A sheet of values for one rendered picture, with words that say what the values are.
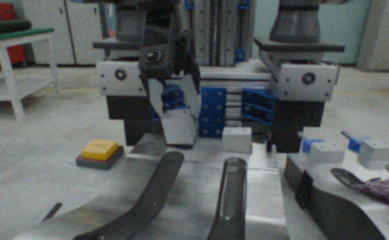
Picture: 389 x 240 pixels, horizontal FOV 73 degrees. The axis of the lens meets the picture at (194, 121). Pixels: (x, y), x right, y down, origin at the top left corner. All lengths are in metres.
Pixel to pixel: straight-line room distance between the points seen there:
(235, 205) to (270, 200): 0.05
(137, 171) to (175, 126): 0.10
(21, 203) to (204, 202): 0.35
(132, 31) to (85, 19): 4.98
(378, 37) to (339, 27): 0.72
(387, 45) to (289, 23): 5.39
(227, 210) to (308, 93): 0.46
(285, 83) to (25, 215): 0.63
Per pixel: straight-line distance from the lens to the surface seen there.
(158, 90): 0.47
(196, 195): 0.39
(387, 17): 6.10
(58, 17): 6.05
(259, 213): 0.37
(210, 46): 0.98
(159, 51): 0.38
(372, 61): 6.14
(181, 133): 0.48
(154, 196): 0.40
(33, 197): 0.60
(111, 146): 0.64
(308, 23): 0.86
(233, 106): 0.88
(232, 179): 0.43
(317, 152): 0.56
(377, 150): 0.62
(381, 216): 0.41
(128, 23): 0.87
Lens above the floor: 1.13
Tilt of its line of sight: 23 degrees down
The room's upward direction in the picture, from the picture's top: straight up
